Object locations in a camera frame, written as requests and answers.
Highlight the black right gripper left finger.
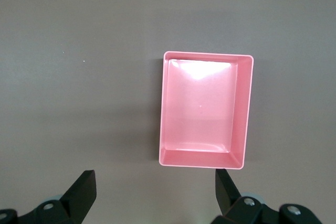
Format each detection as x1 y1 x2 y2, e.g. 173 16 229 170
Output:
35 169 97 224

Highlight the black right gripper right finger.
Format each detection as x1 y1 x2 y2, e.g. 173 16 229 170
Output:
212 168 265 224

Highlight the pink plastic box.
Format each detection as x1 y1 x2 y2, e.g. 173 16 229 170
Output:
158 50 255 170

